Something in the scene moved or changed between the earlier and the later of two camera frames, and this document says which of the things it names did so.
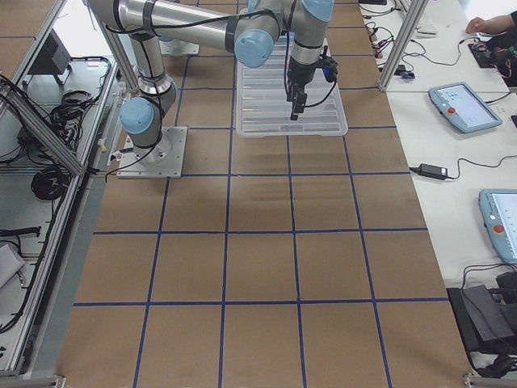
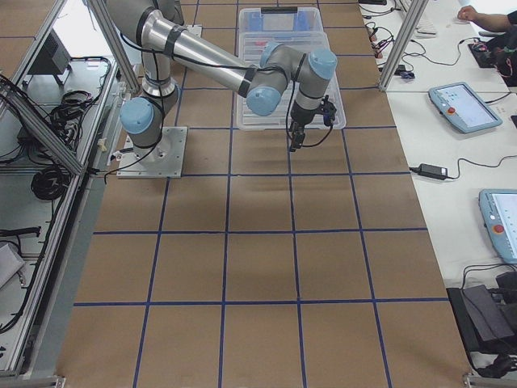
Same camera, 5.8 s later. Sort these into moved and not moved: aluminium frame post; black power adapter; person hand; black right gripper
Moved: black right gripper; person hand
Not moved: black power adapter; aluminium frame post
